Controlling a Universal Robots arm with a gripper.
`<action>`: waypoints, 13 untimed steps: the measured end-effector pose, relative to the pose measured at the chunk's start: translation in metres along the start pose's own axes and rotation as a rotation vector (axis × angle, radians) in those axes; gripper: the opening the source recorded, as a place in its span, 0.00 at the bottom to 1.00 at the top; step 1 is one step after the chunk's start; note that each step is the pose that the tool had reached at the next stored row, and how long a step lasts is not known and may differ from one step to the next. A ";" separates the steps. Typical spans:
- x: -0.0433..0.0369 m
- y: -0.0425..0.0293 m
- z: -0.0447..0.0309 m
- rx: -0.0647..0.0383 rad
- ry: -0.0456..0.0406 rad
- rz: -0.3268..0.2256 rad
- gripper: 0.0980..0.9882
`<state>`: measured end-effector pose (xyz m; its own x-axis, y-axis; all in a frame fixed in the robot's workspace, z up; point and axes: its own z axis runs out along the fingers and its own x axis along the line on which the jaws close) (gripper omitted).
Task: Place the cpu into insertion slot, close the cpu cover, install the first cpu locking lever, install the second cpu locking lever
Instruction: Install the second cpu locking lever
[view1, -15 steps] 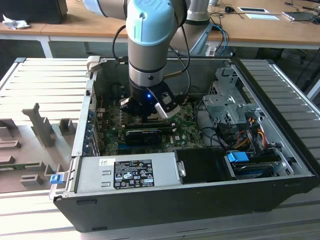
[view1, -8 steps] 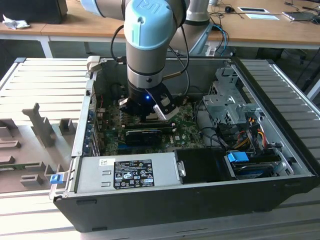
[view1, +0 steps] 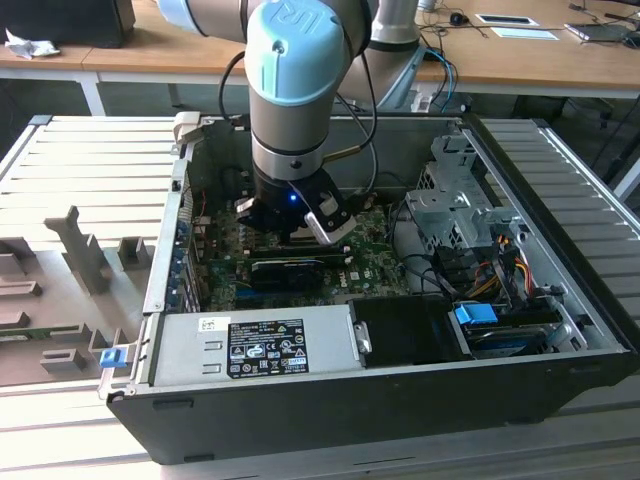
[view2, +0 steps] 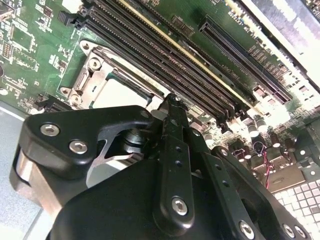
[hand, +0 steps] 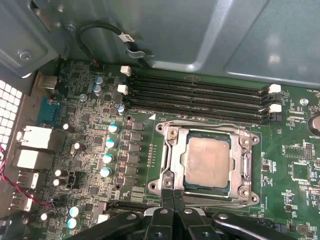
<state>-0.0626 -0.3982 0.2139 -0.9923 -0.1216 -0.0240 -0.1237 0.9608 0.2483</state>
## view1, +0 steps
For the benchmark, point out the green motherboard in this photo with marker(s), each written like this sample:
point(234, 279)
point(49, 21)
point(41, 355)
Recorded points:
point(370, 270)

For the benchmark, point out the black computer mouse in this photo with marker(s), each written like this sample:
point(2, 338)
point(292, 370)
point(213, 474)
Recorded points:
point(457, 19)

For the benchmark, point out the wooden desk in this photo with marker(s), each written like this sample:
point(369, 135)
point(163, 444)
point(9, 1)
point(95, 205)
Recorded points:
point(70, 59)
point(175, 55)

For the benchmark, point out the beige case latch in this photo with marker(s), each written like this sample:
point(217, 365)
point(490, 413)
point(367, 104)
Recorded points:
point(186, 127)

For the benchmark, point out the black RAM slot bank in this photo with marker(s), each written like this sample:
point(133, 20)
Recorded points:
point(300, 253)

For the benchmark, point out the blue case clip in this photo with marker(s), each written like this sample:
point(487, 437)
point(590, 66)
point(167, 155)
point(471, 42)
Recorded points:
point(111, 358)

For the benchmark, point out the blue expansion slot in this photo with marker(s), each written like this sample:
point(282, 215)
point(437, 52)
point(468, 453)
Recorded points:
point(250, 296)

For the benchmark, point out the silver drive cage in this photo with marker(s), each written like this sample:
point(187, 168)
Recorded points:
point(440, 215)

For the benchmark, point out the black computer tower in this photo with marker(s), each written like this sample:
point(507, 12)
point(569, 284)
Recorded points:
point(65, 20)

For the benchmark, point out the silver power supply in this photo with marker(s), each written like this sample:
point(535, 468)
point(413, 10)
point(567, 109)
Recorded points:
point(190, 350)

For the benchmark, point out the grey laptop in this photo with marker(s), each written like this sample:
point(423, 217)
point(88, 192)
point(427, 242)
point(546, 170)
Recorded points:
point(600, 32)

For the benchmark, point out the green RAM stick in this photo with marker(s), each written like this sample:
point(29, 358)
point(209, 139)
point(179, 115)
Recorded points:
point(30, 334)

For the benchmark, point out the black graphics card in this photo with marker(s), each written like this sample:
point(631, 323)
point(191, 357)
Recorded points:
point(285, 275)

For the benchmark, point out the grey-brown parts rack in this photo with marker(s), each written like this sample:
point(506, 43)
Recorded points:
point(55, 280)

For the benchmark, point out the white cup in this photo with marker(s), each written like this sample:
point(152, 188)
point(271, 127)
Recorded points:
point(429, 5)

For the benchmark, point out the white camera on black bracket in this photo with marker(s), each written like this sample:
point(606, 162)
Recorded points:
point(330, 227)

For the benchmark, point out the white plug block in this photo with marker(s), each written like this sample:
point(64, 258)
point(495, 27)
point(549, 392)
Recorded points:
point(422, 103)

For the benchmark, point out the pale blue teach pendant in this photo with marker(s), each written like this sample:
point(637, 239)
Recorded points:
point(402, 85)

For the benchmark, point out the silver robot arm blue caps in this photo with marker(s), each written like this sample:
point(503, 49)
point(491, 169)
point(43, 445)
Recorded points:
point(290, 75)

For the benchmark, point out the hard disk in blue carrier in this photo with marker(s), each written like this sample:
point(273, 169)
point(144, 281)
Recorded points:
point(475, 315)

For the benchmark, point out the black PC case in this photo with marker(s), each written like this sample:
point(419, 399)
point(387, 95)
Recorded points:
point(350, 415)

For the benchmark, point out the crumpled white paper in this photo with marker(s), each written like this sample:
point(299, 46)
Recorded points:
point(30, 47)

